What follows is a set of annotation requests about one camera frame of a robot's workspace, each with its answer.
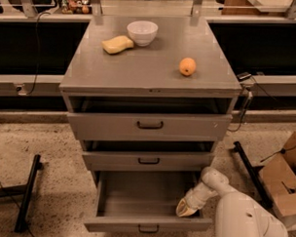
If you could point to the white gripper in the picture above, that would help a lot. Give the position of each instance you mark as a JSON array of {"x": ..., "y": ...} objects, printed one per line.
[{"x": 195, "y": 199}]

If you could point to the grey bottom drawer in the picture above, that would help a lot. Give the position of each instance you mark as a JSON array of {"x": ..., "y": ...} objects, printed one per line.
[{"x": 143, "y": 202}]

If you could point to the grey drawer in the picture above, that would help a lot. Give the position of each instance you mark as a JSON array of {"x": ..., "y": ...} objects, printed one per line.
[
  {"x": 150, "y": 127},
  {"x": 143, "y": 202},
  {"x": 147, "y": 155}
]

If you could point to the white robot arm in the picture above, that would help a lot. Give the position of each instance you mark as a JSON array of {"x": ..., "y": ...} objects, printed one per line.
[{"x": 237, "y": 214}]

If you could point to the grey middle drawer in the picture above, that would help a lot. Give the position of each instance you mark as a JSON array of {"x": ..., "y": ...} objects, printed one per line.
[{"x": 147, "y": 155}]

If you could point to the grey drawer cabinet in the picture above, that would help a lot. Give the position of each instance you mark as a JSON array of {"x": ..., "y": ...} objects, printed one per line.
[{"x": 147, "y": 79}]

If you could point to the grey top drawer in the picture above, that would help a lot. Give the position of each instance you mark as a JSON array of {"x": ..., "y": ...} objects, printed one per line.
[{"x": 150, "y": 127}]

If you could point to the black stand leg right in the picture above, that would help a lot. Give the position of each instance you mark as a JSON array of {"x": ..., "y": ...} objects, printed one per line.
[{"x": 266, "y": 202}]

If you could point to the black stand leg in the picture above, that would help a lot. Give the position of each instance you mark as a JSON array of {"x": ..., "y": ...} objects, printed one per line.
[
  {"x": 266, "y": 202},
  {"x": 25, "y": 191}
]

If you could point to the cardboard box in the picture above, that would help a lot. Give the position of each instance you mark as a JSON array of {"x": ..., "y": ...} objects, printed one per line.
[{"x": 280, "y": 182}]

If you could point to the orange fruit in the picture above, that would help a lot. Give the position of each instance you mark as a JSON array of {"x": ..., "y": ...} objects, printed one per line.
[{"x": 187, "y": 67}]

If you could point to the black stand leg left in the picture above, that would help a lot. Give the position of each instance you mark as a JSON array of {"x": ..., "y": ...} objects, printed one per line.
[{"x": 25, "y": 191}]

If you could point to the yellow sponge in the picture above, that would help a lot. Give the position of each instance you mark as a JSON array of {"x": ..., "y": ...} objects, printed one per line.
[{"x": 117, "y": 44}]

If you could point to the white bowl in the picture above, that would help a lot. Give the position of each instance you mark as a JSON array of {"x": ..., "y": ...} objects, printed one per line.
[{"x": 142, "y": 32}]

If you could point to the small figurines cluster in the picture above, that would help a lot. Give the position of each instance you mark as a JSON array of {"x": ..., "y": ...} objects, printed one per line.
[{"x": 71, "y": 7}]

